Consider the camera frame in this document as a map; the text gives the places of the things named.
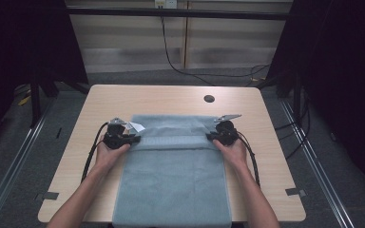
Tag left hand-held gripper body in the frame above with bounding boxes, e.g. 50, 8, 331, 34
103, 117, 142, 150

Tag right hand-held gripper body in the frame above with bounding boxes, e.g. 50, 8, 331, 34
206, 114, 242, 147

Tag grey-blue towel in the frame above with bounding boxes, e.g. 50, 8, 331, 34
111, 113, 233, 228

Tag person's left hand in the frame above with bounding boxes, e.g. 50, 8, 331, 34
93, 135, 131, 173

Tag person's right hand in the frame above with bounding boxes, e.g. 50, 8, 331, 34
212, 137, 250, 173

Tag black metal stand leg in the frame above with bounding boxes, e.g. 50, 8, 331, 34
29, 72, 42, 128
292, 72, 302, 125

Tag grey tape strip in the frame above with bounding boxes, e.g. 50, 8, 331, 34
285, 187, 307, 198
34, 191, 60, 201

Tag yellow floor object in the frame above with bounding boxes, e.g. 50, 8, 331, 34
17, 94, 32, 106

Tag black curtain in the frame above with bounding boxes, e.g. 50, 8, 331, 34
265, 0, 365, 198
0, 0, 88, 153

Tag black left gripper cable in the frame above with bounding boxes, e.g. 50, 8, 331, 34
80, 122, 110, 184

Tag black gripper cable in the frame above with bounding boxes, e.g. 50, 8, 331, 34
80, 122, 110, 184
236, 130, 261, 188

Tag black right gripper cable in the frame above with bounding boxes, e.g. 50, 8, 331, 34
236, 130, 261, 188

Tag bundle of black floor cables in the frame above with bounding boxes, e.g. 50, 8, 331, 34
274, 89, 312, 160

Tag long black wall cable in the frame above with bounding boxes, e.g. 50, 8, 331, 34
160, 15, 271, 87

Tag metal floor rail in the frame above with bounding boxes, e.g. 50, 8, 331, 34
279, 100, 356, 228
0, 103, 55, 228

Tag wooden wall post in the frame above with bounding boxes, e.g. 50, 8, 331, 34
182, 1, 192, 69

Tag black horizontal frame bar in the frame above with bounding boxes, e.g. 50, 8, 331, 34
66, 7, 294, 22

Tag white wall power outlet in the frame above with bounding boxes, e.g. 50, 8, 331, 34
154, 0, 179, 10

